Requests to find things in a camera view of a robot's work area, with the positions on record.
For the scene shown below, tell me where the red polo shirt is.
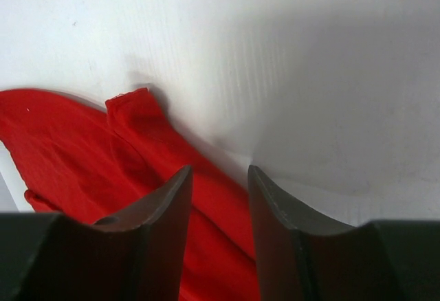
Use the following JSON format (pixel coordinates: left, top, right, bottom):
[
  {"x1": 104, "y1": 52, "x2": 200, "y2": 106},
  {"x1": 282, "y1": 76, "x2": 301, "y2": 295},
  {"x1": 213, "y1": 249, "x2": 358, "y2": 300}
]
[{"x1": 1, "y1": 88, "x2": 260, "y2": 300}]

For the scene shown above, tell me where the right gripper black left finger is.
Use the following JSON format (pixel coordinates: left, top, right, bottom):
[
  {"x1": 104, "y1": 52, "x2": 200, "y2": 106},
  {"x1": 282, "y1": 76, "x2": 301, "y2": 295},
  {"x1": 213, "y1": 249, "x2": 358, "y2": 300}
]
[{"x1": 1, "y1": 166, "x2": 193, "y2": 300}]

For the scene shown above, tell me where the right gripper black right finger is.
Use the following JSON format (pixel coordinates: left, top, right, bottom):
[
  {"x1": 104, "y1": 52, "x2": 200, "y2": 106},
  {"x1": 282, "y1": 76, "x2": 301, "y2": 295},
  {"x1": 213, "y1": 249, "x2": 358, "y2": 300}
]
[{"x1": 247, "y1": 166, "x2": 439, "y2": 300}]

